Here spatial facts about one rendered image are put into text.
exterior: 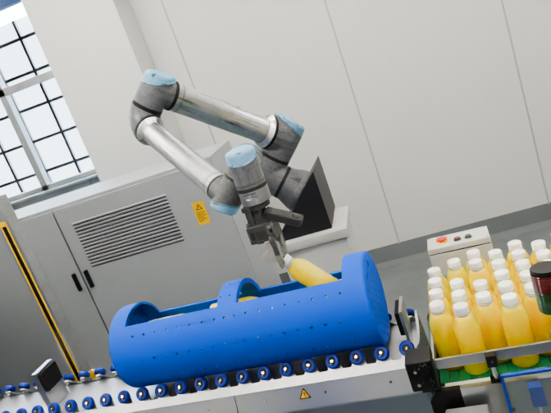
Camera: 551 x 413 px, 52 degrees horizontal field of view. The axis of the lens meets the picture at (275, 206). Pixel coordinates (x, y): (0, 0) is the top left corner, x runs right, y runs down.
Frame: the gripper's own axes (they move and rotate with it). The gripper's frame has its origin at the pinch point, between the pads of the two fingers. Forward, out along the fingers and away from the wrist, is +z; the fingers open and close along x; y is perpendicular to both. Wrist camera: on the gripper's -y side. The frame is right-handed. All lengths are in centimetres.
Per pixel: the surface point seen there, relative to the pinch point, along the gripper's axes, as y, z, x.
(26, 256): 118, -15, -32
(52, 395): 104, 31, 2
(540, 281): -65, 2, 38
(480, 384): -47, 37, 21
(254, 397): 21.0, 38.2, 11.3
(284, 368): 8.8, 30.6, 9.5
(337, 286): -15.3, 7.6, 8.7
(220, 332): 23.2, 13.1, 12.2
